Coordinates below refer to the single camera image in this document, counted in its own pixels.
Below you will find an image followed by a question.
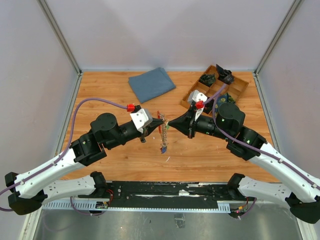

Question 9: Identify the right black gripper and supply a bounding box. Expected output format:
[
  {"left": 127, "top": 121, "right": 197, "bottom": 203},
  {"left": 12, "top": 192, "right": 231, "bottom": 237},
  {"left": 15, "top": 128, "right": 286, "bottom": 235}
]
[{"left": 168, "top": 105, "right": 232, "bottom": 141}]

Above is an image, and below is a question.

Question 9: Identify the metal key organizer red handle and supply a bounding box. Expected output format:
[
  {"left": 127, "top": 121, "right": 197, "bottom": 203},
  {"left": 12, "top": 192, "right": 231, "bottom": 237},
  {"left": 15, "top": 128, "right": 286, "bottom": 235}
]
[{"left": 157, "top": 111, "right": 169, "bottom": 154}]

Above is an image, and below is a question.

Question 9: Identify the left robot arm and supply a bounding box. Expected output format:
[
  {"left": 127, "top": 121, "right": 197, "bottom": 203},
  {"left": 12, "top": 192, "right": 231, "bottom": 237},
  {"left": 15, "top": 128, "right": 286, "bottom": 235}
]
[{"left": 5, "top": 109, "right": 164, "bottom": 215}]

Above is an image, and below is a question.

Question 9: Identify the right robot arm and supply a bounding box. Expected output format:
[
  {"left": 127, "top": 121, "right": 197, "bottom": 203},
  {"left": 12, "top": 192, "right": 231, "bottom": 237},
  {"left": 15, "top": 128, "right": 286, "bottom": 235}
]
[{"left": 168, "top": 102, "right": 320, "bottom": 224}]

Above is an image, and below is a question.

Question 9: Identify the folded blue cloth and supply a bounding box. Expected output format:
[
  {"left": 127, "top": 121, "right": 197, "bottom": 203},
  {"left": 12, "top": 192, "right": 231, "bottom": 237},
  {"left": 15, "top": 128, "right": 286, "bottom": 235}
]
[{"left": 128, "top": 67, "right": 176, "bottom": 104}]

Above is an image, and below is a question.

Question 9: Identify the wooden compartment tray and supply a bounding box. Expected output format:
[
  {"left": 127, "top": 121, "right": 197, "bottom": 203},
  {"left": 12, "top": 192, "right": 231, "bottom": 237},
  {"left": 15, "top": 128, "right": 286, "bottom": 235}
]
[{"left": 180, "top": 65, "right": 250, "bottom": 109}]

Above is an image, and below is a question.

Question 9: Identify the blue yellow floral tie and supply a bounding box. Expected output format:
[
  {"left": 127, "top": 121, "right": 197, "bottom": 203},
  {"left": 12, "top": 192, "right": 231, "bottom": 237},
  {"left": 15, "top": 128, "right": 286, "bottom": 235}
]
[{"left": 214, "top": 92, "right": 236, "bottom": 113}]

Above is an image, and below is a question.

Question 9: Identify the dark green rolled tie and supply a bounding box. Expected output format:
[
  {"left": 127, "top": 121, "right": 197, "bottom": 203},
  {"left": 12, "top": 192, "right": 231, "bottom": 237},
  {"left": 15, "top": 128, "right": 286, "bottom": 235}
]
[{"left": 199, "top": 74, "right": 216, "bottom": 87}]

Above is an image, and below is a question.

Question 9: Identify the dark navy rolled tie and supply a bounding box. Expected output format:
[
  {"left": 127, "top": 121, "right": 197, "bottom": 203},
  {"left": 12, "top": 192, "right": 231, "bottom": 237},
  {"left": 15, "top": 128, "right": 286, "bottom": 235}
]
[{"left": 215, "top": 64, "right": 235, "bottom": 85}]

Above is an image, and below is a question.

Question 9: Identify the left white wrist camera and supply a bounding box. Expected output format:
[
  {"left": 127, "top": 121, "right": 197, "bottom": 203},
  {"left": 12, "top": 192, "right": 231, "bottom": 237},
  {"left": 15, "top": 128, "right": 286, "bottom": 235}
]
[{"left": 129, "top": 108, "right": 153, "bottom": 134}]

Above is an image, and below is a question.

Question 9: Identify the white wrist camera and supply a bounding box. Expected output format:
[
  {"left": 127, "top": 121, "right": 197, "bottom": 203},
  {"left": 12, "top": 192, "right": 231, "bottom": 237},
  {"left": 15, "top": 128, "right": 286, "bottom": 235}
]
[
  {"left": 187, "top": 90, "right": 208, "bottom": 122},
  {"left": 129, "top": 108, "right": 153, "bottom": 134}
]

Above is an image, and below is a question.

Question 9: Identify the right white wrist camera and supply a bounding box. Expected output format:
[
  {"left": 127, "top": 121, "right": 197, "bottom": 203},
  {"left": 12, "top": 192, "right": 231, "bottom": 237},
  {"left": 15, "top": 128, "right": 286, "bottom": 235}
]
[{"left": 187, "top": 90, "right": 208, "bottom": 122}]

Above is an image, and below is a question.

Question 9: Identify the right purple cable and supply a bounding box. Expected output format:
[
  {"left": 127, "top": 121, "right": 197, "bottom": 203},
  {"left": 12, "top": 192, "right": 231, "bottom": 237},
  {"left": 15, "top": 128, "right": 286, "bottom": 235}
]
[{"left": 194, "top": 83, "right": 320, "bottom": 190}]

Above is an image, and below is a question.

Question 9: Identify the purple cable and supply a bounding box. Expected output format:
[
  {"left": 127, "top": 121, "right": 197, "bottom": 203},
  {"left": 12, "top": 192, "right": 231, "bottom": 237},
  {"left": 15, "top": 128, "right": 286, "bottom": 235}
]
[
  {"left": 194, "top": 83, "right": 320, "bottom": 190},
  {"left": 0, "top": 97, "right": 141, "bottom": 213}
]

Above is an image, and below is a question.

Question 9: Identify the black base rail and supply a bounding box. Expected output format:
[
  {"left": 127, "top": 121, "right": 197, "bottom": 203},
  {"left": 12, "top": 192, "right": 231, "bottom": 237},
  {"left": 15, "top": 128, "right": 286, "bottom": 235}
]
[{"left": 78, "top": 181, "right": 247, "bottom": 210}]

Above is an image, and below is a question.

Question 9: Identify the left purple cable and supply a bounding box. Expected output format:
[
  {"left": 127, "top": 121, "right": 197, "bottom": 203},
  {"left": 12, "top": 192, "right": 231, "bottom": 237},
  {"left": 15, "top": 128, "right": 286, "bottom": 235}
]
[{"left": 0, "top": 97, "right": 141, "bottom": 213}]

